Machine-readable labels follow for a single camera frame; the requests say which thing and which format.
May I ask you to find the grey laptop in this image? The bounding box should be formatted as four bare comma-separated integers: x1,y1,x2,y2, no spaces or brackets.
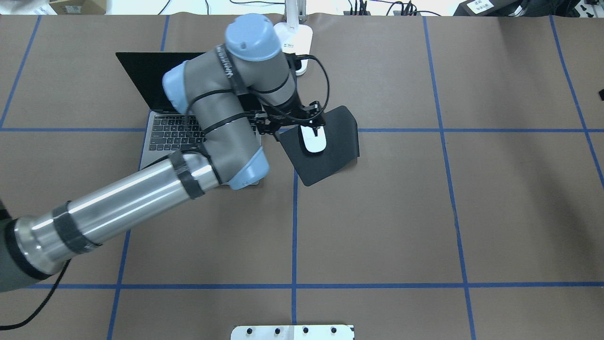
115,51,263,186

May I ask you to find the black mouse pad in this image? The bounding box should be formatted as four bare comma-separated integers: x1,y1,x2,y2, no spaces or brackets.
278,105,361,187

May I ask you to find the white computer mouse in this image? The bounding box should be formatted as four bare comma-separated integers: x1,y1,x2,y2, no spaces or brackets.
299,126,327,153

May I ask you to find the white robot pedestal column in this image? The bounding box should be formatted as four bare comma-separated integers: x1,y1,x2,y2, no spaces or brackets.
230,324,355,340

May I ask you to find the white desk lamp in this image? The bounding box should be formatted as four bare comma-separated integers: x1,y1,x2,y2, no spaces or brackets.
274,0,313,55

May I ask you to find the cardboard box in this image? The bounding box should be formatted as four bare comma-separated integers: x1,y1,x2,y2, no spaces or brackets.
49,0,107,15

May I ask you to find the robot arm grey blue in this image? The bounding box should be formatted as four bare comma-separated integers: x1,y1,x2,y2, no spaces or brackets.
1,13,326,292

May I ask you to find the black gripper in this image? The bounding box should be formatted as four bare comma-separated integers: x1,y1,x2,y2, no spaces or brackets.
255,91,327,140

